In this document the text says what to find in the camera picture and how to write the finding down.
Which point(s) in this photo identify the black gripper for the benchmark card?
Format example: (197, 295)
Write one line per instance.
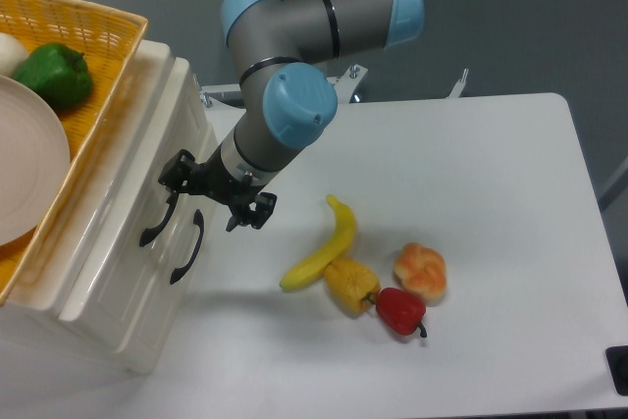
(248, 203)

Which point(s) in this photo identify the white drawer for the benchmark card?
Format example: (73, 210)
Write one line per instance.
(170, 253)
(110, 286)

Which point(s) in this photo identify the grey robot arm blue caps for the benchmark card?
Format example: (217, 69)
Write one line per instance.
(277, 47)

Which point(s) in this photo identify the white drawer cabinet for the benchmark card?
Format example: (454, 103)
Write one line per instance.
(31, 313)

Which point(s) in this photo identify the yellow banana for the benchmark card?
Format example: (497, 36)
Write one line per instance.
(311, 269)

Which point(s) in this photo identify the beige round plate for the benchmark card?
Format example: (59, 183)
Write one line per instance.
(35, 159)

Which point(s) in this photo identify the yellow bell pepper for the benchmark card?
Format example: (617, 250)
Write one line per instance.
(353, 285)

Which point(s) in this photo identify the green bell pepper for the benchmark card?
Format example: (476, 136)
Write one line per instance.
(58, 74)

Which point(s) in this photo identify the yellow woven basket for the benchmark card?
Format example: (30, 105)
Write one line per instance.
(109, 38)

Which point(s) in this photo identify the red bell pepper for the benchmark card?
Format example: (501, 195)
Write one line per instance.
(402, 312)

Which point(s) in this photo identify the orange bread roll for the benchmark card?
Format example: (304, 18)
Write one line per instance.
(421, 271)

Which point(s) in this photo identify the white round vegetable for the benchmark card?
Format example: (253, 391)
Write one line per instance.
(12, 54)

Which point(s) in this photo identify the black device at edge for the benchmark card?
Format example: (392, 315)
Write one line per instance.
(617, 360)

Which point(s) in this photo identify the white bracket with bolts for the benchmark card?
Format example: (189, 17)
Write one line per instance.
(347, 86)

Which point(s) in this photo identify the white bracket right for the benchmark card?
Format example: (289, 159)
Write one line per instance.
(459, 86)

